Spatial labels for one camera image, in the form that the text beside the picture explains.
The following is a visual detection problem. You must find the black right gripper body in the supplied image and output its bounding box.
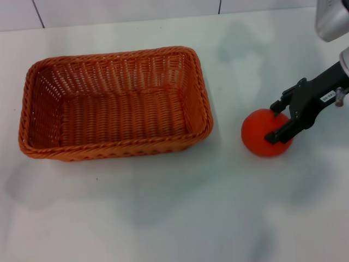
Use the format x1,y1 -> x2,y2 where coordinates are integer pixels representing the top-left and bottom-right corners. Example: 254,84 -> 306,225
288,61 -> 349,130

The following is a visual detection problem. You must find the orange fruit with stem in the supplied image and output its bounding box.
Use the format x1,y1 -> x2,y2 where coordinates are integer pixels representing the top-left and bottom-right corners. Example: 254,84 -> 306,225
240,108 -> 294,158

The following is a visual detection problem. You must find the orange woven plastic basket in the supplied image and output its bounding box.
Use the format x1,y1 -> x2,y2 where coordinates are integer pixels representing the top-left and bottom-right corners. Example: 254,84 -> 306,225
19,45 -> 214,162

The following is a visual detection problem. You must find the small grey metal knob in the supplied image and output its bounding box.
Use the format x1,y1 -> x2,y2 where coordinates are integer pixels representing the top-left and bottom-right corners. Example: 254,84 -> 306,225
334,87 -> 349,108

